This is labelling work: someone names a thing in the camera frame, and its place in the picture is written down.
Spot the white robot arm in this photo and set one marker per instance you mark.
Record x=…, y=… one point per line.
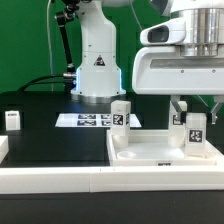
x=182, y=56

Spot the white front fence rail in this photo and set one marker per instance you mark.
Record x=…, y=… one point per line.
x=109, y=179

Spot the white right fence rail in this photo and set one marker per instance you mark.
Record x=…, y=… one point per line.
x=218, y=151

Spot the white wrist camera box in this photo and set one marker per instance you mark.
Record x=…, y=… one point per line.
x=167, y=33

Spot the white left fence rail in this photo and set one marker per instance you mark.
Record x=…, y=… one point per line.
x=4, y=148

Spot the white fence rail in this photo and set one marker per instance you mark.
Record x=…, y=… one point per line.
x=109, y=179
x=218, y=151
x=4, y=148

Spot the white fiducial marker base sheet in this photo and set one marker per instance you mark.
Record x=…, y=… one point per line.
x=90, y=120

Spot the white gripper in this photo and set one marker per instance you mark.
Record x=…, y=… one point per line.
x=161, y=70

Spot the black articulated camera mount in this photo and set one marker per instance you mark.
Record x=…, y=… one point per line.
x=62, y=18

